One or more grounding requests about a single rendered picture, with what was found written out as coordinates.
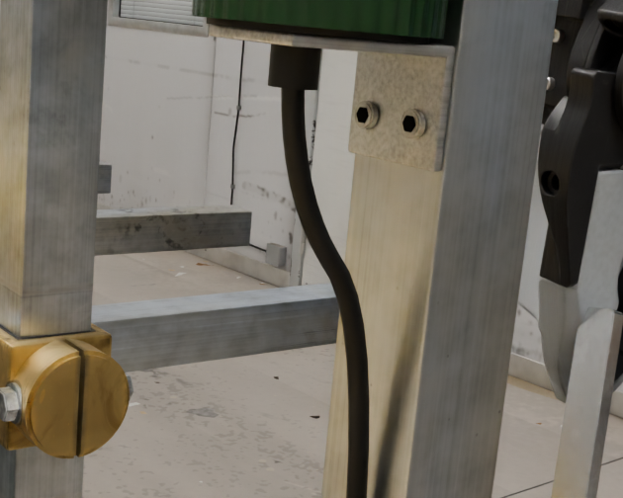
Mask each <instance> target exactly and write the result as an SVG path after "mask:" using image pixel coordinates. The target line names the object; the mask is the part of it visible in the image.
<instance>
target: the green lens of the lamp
mask: <svg viewBox="0 0 623 498"><path fill-rule="evenodd" d="M447 8H448V0H193V2H192V16H198V17H208V18H218V19H228V20H237V21H248V22H258V23H268V24H279V25H290V26H300V27H311V28H322V29H332V30H342V31H353V32H364V33H375V34H386V35H397V36H409V37H420V38H432V39H444V34H445V26H446V17H447Z"/></svg>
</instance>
